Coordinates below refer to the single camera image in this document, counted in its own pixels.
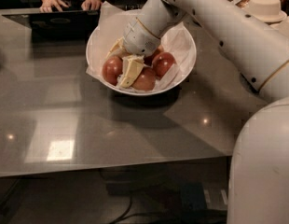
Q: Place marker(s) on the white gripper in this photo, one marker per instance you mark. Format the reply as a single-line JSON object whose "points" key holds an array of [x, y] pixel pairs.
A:
{"points": [[139, 37]]}

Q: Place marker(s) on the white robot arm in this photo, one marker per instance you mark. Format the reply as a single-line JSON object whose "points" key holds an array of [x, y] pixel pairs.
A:
{"points": [[259, 173]]}

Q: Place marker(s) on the dark red apple with sticker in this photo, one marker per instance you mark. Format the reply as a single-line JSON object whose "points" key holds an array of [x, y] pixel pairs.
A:
{"points": [[112, 69]]}

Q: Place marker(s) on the red apple back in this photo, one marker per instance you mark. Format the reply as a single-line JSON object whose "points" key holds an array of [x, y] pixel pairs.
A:
{"points": [[149, 59]]}

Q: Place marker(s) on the red apple front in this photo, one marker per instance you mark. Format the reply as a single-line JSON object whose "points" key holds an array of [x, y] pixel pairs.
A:
{"points": [[146, 80]]}

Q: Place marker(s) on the red apple right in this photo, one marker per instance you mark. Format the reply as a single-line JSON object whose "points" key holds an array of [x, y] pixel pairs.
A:
{"points": [[162, 63]]}

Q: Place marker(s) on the white paper bowl stack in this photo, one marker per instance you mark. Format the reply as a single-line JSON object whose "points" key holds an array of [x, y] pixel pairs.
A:
{"points": [[269, 11]]}

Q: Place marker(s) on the person's left hand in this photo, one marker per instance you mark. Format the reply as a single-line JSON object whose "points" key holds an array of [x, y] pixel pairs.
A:
{"points": [[91, 4]]}

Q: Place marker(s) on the person's right hand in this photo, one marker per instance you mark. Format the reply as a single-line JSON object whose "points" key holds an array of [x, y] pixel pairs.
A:
{"points": [[50, 5]]}

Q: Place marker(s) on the white paper liner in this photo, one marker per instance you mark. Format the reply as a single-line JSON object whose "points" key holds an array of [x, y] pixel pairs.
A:
{"points": [[178, 41]]}

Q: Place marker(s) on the black laptop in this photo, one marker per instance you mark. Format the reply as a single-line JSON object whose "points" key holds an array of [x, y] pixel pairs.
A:
{"points": [[58, 26]]}

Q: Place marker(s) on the dark box under table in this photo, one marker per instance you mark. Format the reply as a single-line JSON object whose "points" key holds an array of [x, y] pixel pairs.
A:
{"points": [[199, 196]]}

